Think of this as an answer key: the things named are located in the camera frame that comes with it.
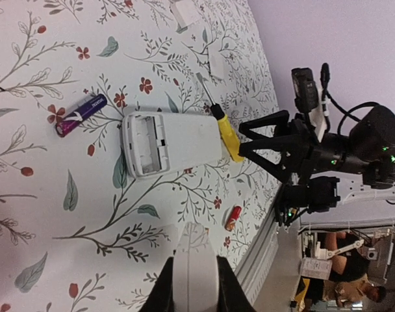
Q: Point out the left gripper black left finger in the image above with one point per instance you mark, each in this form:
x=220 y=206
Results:
x=160 y=298

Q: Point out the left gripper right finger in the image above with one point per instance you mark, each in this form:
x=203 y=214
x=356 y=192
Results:
x=231 y=297

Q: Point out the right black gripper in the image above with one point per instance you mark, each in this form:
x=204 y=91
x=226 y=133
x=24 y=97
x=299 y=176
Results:
x=294 y=143

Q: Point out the white remote with screen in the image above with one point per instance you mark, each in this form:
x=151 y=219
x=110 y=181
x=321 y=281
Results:
x=195 y=275

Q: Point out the yellow handled screwdriver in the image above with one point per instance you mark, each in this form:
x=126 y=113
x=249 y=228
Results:
x=228 y=134

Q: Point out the red AA battery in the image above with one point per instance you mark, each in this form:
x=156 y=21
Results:
x=233 y=218

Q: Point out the plain white remote control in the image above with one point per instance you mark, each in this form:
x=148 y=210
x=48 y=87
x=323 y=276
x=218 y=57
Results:
x=159 y=143

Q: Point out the purple black AA battery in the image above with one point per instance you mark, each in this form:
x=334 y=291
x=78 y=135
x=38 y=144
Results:
x=79 y=115

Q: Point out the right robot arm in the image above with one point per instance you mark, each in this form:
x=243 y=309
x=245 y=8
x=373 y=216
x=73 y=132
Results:
x=368 y=150

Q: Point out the floral patterned table mat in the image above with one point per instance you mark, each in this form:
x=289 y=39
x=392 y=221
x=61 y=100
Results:
x=77 y=233

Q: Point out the person in background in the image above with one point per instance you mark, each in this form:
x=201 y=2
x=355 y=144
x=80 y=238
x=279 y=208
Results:
x=350 y=281

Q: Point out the front aluminium rail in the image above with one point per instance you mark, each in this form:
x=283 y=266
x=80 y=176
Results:
x=274 y=257

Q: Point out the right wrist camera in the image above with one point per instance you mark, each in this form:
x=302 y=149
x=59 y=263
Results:
x=311 y=100

